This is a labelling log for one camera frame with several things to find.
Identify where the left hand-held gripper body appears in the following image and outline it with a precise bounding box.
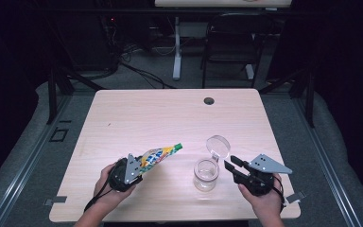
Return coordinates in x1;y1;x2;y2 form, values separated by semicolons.
107;152;144;193

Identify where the black folding chair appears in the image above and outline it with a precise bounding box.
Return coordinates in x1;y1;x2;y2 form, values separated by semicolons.
200;12;273;89

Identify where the person's right hand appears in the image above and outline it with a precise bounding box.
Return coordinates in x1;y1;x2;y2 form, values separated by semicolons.
237;173;286;219

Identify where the grey tape piece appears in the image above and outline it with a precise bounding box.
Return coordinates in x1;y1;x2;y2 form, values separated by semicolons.
285;190;307;204
43;195;68;207

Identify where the left hand-held gripper black cable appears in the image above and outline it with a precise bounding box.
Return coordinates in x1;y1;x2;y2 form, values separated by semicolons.
83;178;112;213

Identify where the hand-held gripper black cable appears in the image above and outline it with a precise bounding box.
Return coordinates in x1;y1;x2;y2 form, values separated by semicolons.
272;176;287;214
83;178;112;213

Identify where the black metal stand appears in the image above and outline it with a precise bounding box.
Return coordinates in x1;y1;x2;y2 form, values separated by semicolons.
258;68;316;129
45;66;106;126

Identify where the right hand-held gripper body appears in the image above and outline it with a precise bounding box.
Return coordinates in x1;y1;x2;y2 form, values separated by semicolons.
233;153;294;197

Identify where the right hand-held gripper black cable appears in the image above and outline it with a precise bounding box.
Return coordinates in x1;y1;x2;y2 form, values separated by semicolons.
272;176;287;214

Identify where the yellow pouch with green cap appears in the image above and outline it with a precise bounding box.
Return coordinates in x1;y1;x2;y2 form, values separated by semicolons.
137;142;183;176

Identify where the person's left hand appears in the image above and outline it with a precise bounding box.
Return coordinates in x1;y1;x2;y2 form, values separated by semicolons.
93;162;137;207

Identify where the clear glass jar with lid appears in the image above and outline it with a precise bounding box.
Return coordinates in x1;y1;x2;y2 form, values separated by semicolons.
192;134;232;193

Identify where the white desk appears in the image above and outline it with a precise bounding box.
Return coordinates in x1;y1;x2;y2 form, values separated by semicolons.
154;0;293;81

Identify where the aluminium floor rail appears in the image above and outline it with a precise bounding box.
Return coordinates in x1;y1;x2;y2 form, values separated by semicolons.
0;94;74;227
292;94;363;227

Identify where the black equipment with red light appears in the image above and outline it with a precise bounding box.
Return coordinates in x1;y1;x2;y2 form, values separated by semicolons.
70;10;119;72

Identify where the black floor cable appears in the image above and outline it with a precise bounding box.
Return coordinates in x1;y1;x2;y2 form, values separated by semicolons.
118;60;177;90

